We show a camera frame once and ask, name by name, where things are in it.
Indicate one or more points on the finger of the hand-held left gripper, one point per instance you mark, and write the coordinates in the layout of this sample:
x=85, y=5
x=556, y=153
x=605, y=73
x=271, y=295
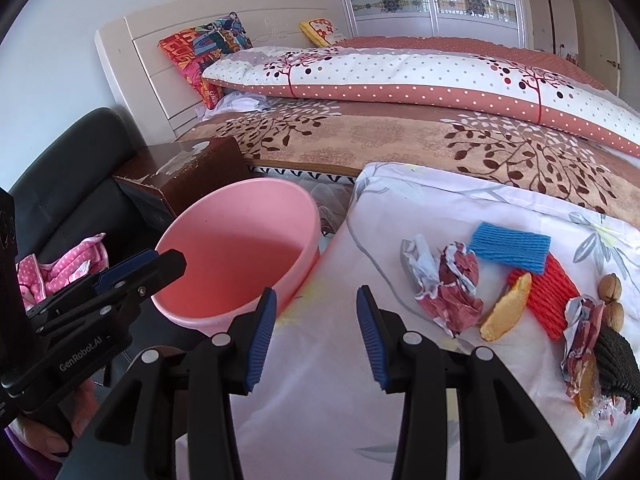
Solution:
x=127, y=265
x=160, y=267

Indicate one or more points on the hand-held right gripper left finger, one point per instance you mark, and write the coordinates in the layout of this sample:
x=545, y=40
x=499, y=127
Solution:
x=261, y=342

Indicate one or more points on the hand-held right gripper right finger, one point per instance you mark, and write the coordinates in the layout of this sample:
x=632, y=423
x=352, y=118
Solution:
x=371, y=340

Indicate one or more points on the pink plastic bucket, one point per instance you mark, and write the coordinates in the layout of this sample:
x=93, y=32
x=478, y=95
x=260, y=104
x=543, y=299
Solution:
x=225, y=260

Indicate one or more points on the dark red wrapper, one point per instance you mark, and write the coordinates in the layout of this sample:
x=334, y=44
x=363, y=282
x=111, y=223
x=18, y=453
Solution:
x=457, y=290

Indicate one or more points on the blue foam net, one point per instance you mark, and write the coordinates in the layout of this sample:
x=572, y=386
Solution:
x=510, y=247

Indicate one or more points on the red silver wrapper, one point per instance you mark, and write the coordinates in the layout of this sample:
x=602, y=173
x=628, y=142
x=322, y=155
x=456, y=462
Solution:
x=580, y=330

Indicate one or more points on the small orange fruit peel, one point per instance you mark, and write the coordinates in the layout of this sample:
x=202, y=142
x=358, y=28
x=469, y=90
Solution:
x=586, y=385

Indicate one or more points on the black ribbed block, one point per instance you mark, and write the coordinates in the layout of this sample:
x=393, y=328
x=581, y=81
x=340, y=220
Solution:
x=617, y=365

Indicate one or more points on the person's left hand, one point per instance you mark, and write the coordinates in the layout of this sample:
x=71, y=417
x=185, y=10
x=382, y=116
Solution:
x=45, y=440

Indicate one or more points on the pink dotted cloth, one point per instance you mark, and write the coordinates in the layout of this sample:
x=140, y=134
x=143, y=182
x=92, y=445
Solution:
x=75, y=262

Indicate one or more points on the dark wooden nightstand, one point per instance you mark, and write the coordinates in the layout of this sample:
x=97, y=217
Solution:
x=200, y=180

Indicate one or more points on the black leather chair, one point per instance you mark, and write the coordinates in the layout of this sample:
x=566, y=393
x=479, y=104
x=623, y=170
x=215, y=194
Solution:
x=75, y=175

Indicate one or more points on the white floral cloth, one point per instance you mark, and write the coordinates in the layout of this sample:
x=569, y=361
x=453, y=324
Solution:
x=380, y=200

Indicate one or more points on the mattress with patterned edge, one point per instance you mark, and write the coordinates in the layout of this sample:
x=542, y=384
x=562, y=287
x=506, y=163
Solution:
x=300, y=172

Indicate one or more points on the white crumpled cloth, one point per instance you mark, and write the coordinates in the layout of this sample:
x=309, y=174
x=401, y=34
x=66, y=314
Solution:
x=240, y=104

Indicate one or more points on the red ribbed block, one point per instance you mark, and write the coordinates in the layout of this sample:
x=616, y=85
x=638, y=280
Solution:
x=550, y=300

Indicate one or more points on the cream wooden headboard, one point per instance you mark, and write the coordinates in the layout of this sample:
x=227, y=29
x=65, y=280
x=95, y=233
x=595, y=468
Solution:
x=150, y=70

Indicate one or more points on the brown leaf print blanket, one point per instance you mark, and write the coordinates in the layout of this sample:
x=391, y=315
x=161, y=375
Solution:
x=400, y=135

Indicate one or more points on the colourful patterned pillow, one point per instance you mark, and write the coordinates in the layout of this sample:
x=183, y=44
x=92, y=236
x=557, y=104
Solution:
x=200, y=45

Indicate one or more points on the walnut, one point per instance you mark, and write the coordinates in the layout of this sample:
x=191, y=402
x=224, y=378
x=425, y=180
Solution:
x=614, y=317
x=611, y=287

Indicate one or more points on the white and pink dotted quilt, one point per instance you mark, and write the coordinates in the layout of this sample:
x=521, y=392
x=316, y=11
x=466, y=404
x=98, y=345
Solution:
x=400, y=75

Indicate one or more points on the yellow patterned pillow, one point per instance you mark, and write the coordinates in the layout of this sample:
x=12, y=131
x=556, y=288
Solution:
x=322, y=30

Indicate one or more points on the beige wooden door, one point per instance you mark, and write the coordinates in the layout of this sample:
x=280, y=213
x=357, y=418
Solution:
x=555, y=10

